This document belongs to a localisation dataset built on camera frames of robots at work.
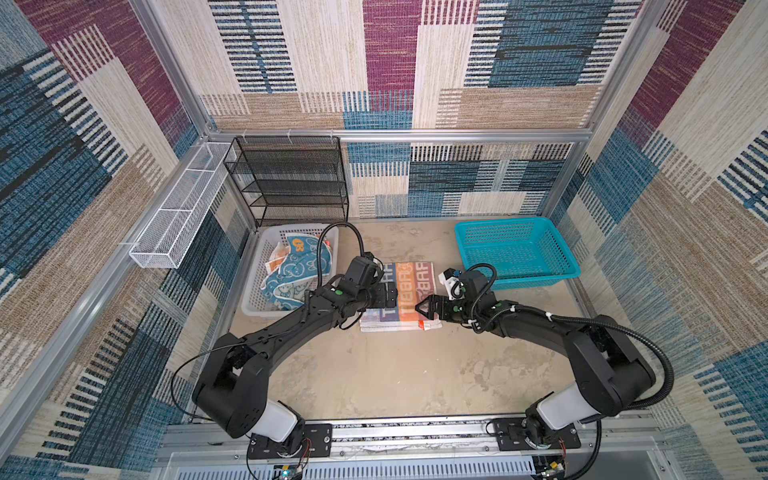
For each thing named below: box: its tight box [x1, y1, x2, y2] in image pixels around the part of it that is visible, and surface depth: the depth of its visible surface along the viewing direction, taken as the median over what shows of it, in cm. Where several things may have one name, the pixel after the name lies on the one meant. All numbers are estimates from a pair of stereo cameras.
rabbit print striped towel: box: [360, 262, 442, 332], surface depth 99 cm
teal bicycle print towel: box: [261, 234, 331, 311], surface depth 101 cm
